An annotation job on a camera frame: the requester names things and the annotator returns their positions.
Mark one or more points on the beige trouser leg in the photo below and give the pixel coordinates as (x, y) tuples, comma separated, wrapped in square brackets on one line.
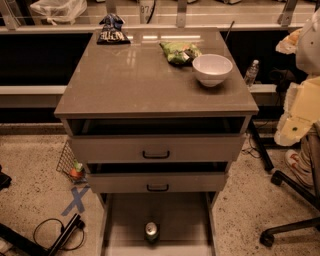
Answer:
[(311, 145)]

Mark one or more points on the wire mesh basket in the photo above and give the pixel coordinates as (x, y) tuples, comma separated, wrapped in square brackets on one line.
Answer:
[(65, 163)]

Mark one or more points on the black bag on ledge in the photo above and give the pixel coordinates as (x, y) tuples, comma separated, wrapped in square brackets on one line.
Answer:
[(282, 79)]

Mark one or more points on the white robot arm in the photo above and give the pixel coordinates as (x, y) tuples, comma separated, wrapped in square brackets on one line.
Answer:
[(302, 101)]

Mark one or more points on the drawer with handle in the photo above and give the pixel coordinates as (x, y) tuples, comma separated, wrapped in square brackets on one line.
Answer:
[(157, 177), (102, 141)]

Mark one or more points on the blue tape cross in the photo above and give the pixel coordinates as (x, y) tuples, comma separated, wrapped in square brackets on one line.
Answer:
[(76, 202)]

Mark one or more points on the black office chair base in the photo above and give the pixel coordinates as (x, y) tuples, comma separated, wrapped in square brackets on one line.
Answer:
[(291, 211)]

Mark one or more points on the white red sneaker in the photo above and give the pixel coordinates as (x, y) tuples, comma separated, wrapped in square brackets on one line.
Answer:
[(296, 166)]

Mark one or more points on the clear water bottle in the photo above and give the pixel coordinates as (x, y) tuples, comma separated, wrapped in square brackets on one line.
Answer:
[(251, 73)]

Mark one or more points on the middle drawer with handle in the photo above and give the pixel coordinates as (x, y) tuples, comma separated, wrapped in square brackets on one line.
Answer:
[(157, 177)]

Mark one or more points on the dark blue chip bag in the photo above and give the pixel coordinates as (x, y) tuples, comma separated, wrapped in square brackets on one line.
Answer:
[(111, 32)]

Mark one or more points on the orange green item in basket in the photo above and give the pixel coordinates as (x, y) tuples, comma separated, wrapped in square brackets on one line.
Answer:
[(76, 172)]

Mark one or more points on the clear plastic bag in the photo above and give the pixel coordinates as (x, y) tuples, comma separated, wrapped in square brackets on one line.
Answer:
[(59, 11)]

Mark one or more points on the white bowl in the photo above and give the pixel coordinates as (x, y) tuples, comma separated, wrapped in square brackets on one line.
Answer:
[(212, 69)]

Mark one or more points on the open bottom drawer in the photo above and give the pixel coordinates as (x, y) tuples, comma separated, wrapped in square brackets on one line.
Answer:
[(185, 225)]

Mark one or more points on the grey drawer cabinet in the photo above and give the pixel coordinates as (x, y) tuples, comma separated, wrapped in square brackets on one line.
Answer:
[(136, 81)]

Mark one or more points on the top drawer with handle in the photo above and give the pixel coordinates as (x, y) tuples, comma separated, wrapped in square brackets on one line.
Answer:
[(102, 141)]

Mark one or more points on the green chip bag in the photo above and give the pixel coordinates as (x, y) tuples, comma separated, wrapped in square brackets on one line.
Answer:
[(180, 53)]

